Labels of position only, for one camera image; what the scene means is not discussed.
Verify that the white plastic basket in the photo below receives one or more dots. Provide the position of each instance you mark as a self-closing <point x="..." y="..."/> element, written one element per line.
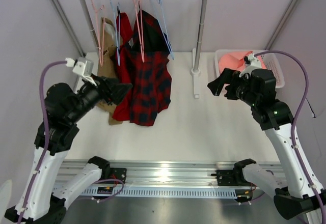
<point x="268" y="61"/>

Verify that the pink hanger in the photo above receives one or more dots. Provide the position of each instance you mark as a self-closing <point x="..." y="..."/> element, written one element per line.
<point x="99" y="30"/>
<point x="139" y="23"/>

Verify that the pink garment in basket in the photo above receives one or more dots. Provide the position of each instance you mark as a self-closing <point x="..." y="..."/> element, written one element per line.
<point x="233" y="61"/>

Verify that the tan hanging garment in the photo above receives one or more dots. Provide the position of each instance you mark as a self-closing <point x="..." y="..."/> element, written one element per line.
<point x="107" y="68"/>

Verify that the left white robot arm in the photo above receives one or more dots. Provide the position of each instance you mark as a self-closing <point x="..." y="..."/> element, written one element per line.
<point x="39" y="202"/>

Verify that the white slotted cable duct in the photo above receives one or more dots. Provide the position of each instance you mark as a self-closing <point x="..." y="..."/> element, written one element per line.
<point x="160" y="192"/>

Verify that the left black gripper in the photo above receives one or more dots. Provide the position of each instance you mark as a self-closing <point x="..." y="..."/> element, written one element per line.
<point x="118" y="90"/>

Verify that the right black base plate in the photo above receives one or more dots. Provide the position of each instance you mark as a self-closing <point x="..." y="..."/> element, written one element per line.
<point x="230" y="178"/>

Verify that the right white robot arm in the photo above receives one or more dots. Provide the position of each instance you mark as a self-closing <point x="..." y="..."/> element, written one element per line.
<point x="300" y="192"/>

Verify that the blue hanger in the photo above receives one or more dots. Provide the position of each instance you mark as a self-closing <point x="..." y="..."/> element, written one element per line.
<point x="117" y="36"/>
<point x="159" y="14"/>

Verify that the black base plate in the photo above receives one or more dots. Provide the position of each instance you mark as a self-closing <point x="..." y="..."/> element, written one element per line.
<point x="230" y="178"/>
<point x="115" y="173"/>

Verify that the red plaid skirt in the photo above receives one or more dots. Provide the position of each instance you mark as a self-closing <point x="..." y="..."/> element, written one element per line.
<point x="150" y="77"/>

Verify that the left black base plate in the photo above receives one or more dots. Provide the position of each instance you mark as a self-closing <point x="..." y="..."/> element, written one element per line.
<point x="115" y="173"/>

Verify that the left blue hanger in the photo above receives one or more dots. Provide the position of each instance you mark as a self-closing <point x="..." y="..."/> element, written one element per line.
<point x="117" y="36"/>

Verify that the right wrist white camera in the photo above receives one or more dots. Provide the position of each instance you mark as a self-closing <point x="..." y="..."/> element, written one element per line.
<point x="251" y="63"/>

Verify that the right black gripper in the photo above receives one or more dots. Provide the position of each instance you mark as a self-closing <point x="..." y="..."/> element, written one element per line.
<point x="229" y="77"/>

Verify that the wrist white camera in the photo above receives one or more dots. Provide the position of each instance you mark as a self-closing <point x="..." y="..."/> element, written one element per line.
<point x="83" y="68"/>
<point x="251" y="63"/>

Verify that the right blue hanger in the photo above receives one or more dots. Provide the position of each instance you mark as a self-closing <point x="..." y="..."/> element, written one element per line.
<point x="159" y="14"/>

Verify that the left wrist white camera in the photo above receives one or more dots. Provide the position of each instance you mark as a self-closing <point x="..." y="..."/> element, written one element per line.
<point x="83" y="68"/>

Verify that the red hanging garment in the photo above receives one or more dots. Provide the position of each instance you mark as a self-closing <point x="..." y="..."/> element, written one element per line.
<point x="122" y="111"/>

